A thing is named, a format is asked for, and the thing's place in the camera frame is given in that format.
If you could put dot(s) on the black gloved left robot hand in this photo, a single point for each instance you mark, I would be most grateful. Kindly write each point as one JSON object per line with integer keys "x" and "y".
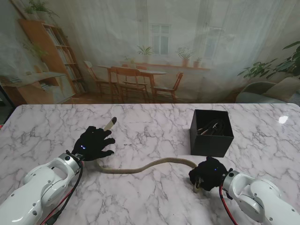
{"x": 93, "y": 146}

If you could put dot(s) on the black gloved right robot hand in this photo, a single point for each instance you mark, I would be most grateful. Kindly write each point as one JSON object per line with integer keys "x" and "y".
{"x": 208, "y": 173}

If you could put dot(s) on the dark brown woven belt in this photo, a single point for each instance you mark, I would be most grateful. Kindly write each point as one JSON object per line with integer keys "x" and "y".
{"x": 215, "y": 127}

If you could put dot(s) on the beige woven belt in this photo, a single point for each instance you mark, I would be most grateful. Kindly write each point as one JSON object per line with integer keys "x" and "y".
{"x": 140, "y": 169}

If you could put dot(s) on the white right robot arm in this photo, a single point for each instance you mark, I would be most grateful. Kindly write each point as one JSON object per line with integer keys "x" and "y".
{"x": 257, "y": 194}

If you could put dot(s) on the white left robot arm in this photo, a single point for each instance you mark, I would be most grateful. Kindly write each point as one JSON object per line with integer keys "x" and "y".
{"x": 39, "y": 189}

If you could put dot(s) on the black belt storage box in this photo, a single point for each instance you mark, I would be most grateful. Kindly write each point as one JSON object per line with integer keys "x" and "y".
{"x": 211, "y": 145}

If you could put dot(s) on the printed room backdrop cloth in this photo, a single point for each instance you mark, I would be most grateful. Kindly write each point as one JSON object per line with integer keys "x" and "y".
{"x": 150, "y": 47}

